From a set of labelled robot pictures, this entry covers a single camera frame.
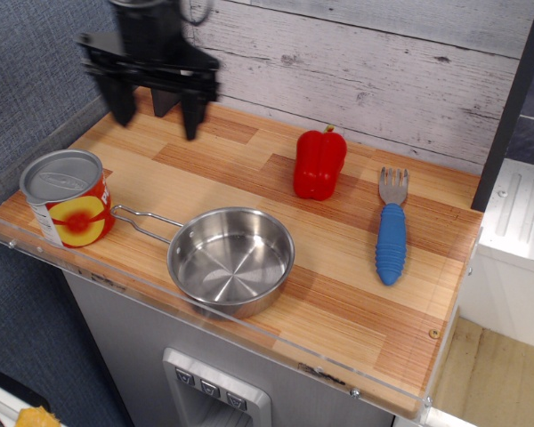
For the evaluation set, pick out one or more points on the blue handled toy fork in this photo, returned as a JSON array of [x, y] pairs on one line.
[[391, 246]]

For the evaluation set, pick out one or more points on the dark grey right post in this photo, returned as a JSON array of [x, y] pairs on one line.
[[514, 103]]

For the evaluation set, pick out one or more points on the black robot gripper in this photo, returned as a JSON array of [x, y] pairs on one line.
[[149, 49]]

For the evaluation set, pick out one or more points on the white toy sink counter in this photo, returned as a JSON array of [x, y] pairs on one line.
[[498, 289]]

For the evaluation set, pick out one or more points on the red toy bell pepper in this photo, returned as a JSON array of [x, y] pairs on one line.
[[319, 160]]

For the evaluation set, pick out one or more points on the orange toy food can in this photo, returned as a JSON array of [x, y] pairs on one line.
[[69, 196]]

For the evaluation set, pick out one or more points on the yellow object at corner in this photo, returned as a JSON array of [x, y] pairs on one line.
[[36, 417]]

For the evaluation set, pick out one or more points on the small stainless steel pan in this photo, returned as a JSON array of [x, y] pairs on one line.
[[234, 260]]

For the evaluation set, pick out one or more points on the dark grey left post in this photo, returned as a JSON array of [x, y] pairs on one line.
[[163, 101]]

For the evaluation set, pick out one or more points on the silver dispenser button panel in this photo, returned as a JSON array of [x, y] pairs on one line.
[[206, 396]]

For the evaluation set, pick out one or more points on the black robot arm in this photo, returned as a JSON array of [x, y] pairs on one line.
[[147, 2]]

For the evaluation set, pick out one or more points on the dark grey post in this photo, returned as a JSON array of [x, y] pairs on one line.
[[163, 101], [514, 103]]

